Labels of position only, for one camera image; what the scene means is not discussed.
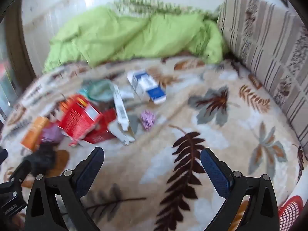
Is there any orange snack packet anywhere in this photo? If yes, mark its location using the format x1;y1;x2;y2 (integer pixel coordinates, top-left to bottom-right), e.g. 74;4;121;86
20;117;50;150

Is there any white glove with green cuff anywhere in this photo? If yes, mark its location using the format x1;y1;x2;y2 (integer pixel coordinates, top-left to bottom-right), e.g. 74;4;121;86
78;79;115;101

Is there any white narrow carton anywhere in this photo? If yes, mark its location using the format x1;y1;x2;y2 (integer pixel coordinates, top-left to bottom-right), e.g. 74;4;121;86
108;84;136;146

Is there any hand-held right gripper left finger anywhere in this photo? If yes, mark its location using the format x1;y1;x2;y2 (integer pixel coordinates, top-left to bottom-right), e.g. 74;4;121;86
25;147;105;231

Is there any wooden door with patterned glass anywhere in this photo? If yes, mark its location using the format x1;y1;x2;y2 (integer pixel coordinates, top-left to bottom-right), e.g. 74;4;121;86
0;0;36;123

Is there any purple paper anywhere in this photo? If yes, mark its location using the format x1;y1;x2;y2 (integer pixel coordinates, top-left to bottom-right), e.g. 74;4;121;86
140;110;156;131

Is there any striped floral cushion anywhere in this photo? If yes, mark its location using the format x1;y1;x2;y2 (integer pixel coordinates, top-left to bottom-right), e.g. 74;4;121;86
217;0;308;157

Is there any red plastic basket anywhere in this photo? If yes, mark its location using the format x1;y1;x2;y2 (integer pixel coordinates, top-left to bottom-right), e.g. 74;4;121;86
278;194;304;231

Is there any blue and white carton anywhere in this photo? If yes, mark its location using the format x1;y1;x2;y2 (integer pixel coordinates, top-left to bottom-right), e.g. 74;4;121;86
127;70;167;105

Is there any plain green duvet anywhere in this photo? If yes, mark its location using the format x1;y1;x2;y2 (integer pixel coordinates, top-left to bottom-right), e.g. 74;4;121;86
43;6;225;74

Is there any dark red carton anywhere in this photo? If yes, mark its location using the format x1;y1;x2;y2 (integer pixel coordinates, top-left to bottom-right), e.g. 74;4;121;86
84;108;118;143

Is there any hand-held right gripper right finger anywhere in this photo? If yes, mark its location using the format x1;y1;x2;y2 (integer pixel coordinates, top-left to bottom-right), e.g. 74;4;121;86
200;148;280;231

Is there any green patterned quilt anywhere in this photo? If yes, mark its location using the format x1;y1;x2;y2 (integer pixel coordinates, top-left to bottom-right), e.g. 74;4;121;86
108;0;217;17

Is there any purple packet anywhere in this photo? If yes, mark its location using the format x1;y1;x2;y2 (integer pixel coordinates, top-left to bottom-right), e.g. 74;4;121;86
40;125;64;145

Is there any black bag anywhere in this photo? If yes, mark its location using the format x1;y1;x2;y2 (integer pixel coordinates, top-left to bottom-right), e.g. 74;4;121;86
23;143;58;176

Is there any leaf-print fleece blanket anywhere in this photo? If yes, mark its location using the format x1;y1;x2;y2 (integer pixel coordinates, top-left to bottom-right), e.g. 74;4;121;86
0;55;306;231

